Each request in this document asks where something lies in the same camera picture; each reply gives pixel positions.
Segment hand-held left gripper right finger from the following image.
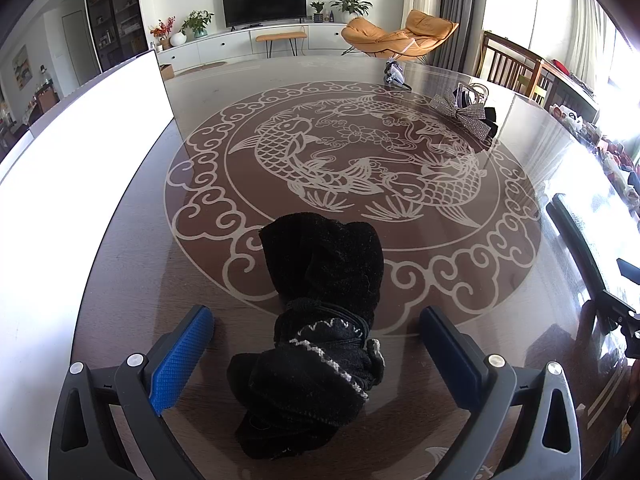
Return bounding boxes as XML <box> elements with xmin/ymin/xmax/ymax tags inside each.
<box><xmin>419</xmin><ymin>305</ymin><xmax>582</xmax><ymax>480</ymax></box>

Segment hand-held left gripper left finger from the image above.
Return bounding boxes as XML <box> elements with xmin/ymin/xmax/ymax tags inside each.
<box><xmin>48</xmin><ymin>305</ymin><xmax>216</xmax><ymax>480</ymax></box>

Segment black knitted cloth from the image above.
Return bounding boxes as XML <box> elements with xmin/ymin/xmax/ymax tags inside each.
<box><xmin>227</xmin><ymin>212</ymin><xmax>386</xmax><ymax>461</ymax></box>

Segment rhinestone hair bow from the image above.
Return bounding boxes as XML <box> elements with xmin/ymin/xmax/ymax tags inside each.
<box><xmin>431</xmin><ymin>81</ymin><xmax>502</xmax><ymax>142</ymax></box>

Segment white cardboard box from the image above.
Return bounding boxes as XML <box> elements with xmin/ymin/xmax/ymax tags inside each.
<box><xmin>0</xmin><ymin>49</ymin><xmax>176</xmax><ymax>461</ymax></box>

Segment clear safety glasses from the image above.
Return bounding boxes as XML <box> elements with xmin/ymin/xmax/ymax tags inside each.
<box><xmin>384</xmin><ymin>60</ymin><xmax>413</xmax><ymax>91</ymax></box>

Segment brown fish-patterned desktop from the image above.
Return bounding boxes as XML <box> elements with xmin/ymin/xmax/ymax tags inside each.
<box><xmin>70</xmin><ymin>55</ymin><xmax>640</xmax><ymax>480</ymax></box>

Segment pile of clutter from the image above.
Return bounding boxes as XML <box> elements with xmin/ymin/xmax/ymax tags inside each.
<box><xmin>547</xmin><ymin>102</ymin><xmax>640</xmax><ymax>211</ymax></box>

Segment yellow green stool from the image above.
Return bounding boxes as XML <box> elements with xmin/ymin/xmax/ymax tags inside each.
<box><xmin>517</xmin><ymin>72</ymin><xmax>548</xmax><ymax>103</ymax></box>

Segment wooden side table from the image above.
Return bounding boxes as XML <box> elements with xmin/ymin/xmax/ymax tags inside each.
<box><xmin>540</xmin><ymin>57</ymin><xmax>601</xmax><ymax>111</ymax></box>

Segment dark wooden slatted chair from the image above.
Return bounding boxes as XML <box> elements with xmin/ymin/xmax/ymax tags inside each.
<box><xmin>480</xmin><ymin>30</ymin><xmax>543</xmax><ymax>98</ymax></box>

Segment white sheer curtain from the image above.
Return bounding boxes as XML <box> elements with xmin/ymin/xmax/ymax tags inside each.
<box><xmin>570</xmin><ymin>0</ymin><xmax>616</xmax><ymax>91</ymax></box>

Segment grey curtain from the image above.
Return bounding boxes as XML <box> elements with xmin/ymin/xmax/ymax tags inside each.
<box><xmin>440</xmin><ymin>0</ymin><xmax>488</xmax><ymax>76</ymax></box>

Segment orange rocking chair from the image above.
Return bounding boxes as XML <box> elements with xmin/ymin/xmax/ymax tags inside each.
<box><xmin>341</xmin><ymin>9</ymin><xmax>460</xmax><ymax>63</ymax></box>

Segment wooden dining chair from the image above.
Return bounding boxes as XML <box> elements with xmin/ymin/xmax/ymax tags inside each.
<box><xmin>32</xmin><ymin>85</ymin><xmax>61</xmax><ymax>121</ymax></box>

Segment beige oval pet bed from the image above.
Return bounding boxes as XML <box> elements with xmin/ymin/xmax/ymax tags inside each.
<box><xmin>175</xmin><ymin>61</ymin><xmax>228</xmax><ymax>75</ymax></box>

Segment white TV cabinet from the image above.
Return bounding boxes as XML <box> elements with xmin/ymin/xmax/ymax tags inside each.
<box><xmin>155</xmin><ymin>22</ymin><xmax>351</xmax><ymax>73</ymax></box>

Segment large leafy potted plant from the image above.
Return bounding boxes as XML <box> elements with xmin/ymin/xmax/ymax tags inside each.
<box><xmin>330</xmin><ymin>0</ymin><xmax>373</xmax><ymax>23</ymax></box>

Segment red flower plant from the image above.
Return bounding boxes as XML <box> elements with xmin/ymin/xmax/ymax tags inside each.
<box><xmin>149</xmin><ymin>16</ymin><xmax>176</xmax><ymax>51</ymax></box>

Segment white door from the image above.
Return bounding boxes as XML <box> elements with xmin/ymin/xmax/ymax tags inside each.
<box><xmin>61</xmin><ymin>10</ymin><xmax>85</xmax><ymax>83</ymax></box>

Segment framed landscape painting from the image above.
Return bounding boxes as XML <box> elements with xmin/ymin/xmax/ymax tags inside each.
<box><xmin>12</xmin><ymin>44</ymin><xmax>32</xmax><ymax>92</ymax></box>

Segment wooden bench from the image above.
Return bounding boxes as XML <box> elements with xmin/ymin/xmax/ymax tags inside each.
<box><xmin>256</xmin><ymin>31</ymin><xmax>307</xmax><ymax>58</ymax></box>

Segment green potted plant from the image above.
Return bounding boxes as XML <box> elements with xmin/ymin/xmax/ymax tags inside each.
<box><xmin>181</xmin><ymin>10</ymin><xmax>215</xmax><ymax>40</ymax></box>

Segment black glass display cabinet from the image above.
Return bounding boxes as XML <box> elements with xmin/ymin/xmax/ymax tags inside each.
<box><xmin>82</xmin><ymin>0</ymin><xmax>146</xmax><ymax>73</ymax></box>

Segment black television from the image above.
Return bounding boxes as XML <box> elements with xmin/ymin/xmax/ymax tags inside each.
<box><xmin>221</xmin><ymin>0</ymin><xmax>307</xmax><ymax>28</ymax></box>

